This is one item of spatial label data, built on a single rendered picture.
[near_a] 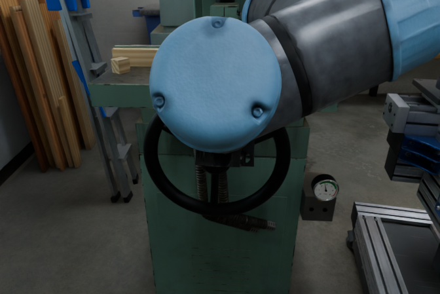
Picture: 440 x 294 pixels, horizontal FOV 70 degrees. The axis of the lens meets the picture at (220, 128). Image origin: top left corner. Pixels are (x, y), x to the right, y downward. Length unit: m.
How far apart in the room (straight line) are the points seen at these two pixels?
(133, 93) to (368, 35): 0.65
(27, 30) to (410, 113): 1.89
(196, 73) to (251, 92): 0.03
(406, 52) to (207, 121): 0.13
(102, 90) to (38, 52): 1.32
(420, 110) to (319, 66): 0.98
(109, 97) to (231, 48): 0.67
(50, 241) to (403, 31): 1.72
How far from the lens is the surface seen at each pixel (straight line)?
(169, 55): 0.18
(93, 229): 1.78
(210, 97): 0.17
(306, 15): 0.21
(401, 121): 1.15
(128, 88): 0.80
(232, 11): 0.84
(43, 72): 2.14
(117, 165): 1.79
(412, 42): 0.23
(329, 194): 0.84
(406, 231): 1.54
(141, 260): 1.57
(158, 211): 0.96
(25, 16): 2.11
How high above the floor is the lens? 1.12
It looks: 25 degrees down
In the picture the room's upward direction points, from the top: straight up
